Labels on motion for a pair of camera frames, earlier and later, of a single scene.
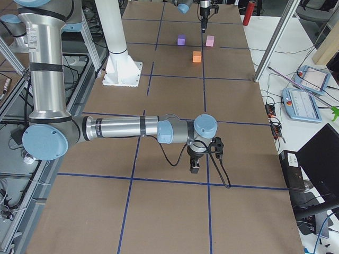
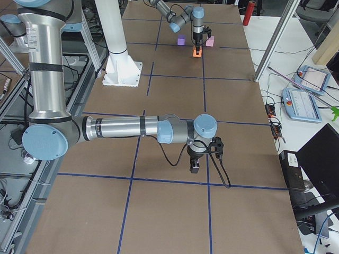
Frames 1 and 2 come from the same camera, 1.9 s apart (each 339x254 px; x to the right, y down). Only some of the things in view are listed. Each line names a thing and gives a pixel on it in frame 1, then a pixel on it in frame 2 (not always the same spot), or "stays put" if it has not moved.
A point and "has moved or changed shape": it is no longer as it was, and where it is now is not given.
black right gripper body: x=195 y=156 stays put
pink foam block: x=210 y=41 stays put
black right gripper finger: x=194 y=166 stays put
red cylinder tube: x=249 y=12 stays put
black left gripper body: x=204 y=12 → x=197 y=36
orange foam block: x=196 y=56 has moved or changed shape
